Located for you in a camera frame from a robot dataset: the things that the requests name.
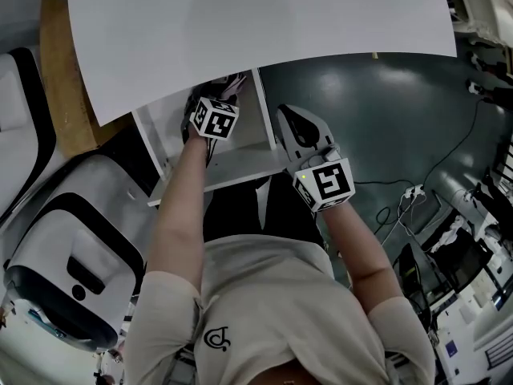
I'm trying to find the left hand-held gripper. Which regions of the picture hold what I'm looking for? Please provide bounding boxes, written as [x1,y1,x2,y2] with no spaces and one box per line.
[187,96,240,141]

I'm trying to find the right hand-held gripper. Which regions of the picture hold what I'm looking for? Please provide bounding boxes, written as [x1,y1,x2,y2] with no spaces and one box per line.
[275,103,357,213]

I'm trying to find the white drawer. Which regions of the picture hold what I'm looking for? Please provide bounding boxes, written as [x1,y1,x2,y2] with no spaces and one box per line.
[131,66,290,209]

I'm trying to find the person's left forearm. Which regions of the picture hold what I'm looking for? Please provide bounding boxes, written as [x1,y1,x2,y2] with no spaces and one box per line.
[146,133,214,294]

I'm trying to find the person's right forearm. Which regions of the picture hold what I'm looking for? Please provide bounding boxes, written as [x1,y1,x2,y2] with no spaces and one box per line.
[315,202,404,317]

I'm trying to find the white desk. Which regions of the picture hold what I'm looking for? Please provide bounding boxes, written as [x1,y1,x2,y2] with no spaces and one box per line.
[66,0,459,128]

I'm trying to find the person's black trousers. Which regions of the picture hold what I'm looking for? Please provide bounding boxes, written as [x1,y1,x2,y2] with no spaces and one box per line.
[203,172,326,249]

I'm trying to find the white power strip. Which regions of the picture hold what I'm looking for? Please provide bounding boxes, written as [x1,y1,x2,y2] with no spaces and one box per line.
[402,182,427,201]

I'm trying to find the brown cardboard box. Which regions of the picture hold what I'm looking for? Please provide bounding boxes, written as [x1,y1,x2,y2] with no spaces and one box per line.
[38,0,130,160]

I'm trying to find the large white black robot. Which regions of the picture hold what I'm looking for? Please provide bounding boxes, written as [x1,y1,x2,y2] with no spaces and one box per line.
[2,150,162,353]
[0,46,58,226]

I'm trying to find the black office chair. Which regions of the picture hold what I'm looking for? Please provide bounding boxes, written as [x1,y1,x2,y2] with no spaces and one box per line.
[391,241,433,338]

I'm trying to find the person's beige shirt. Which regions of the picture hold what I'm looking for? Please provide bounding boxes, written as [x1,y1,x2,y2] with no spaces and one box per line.
[123,233,437,385]

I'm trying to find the cream ornate dressing table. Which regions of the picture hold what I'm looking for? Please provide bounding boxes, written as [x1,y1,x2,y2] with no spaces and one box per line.
[439,0,513,50]

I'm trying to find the black gripper strap cord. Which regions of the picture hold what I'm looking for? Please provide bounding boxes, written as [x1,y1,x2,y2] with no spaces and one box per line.
[204,137,220,169]

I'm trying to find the black floor cable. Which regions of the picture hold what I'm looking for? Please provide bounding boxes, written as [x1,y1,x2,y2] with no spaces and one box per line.
[352,97,483,238]

